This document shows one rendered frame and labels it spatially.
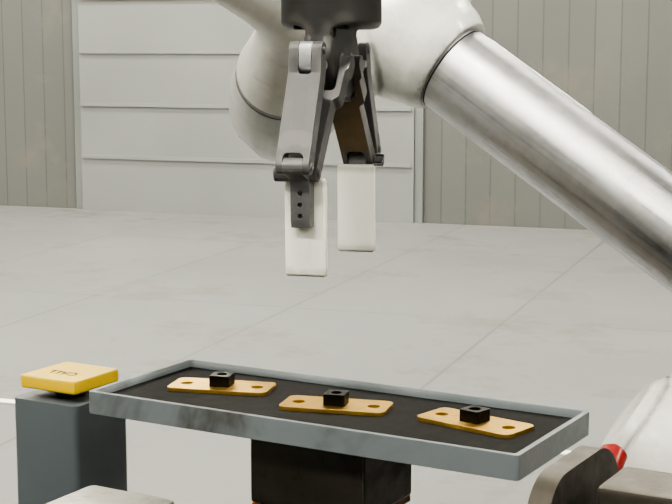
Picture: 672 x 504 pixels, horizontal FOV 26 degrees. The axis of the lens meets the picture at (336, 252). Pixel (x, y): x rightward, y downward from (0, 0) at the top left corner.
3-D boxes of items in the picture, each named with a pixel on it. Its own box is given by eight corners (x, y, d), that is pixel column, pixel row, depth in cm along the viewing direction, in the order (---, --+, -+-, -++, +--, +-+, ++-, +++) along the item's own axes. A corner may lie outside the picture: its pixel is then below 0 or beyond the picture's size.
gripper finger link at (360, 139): (307, 64, 110) (311, 52, 111) (335, 168, 118) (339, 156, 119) (357, 64, 109) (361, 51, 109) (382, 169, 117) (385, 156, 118)
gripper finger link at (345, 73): (356, 64, 108) (352, 51, 107) (328, 186, 102) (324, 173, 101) (306, 64, 109) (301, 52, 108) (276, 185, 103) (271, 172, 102)
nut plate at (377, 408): (276, 409, 112) (276, 394, 112) (291, 398, 115) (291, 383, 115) (383, 417, 110) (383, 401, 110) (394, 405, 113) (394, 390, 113)
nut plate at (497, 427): (413, 420, 109) (413, 404, 109) (444, 410, 112) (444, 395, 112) (507, 439, 103) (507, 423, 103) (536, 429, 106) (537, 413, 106)
